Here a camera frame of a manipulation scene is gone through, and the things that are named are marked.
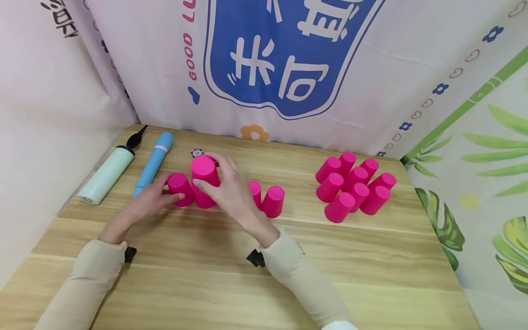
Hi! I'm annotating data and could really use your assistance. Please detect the person's right hand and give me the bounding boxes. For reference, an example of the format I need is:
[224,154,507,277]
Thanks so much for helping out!
[192,152,281,248]

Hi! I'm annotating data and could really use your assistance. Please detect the group of pink cups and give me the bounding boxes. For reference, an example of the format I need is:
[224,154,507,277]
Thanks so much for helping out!
[315,151,397,224]

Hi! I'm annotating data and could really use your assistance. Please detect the pale green hand pump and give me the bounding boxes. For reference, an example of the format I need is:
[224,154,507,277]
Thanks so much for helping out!
[76,125,149,205]

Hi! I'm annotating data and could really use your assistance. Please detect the person's left hand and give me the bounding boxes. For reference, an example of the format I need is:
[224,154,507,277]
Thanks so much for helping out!
[100,172,186,245]

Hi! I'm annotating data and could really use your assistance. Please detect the pink plastic cup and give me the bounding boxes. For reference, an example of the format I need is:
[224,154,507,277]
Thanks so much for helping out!
[190,155,221,188]
[260,185,286,219]
[166,172,195,208]
[248,180,263,209]
[192,183,218,209]

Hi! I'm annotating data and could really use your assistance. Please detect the blue tube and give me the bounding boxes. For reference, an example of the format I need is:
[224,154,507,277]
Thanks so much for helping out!
[132,132,175,198]

